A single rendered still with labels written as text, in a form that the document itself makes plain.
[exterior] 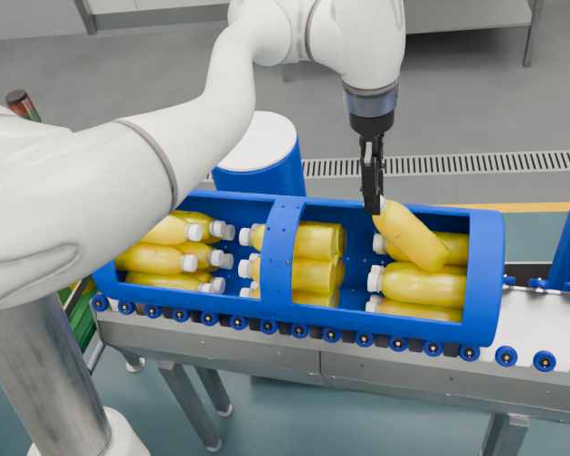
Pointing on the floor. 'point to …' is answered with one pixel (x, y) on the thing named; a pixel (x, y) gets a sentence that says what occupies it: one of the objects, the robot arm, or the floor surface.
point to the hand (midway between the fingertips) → (374, 192)
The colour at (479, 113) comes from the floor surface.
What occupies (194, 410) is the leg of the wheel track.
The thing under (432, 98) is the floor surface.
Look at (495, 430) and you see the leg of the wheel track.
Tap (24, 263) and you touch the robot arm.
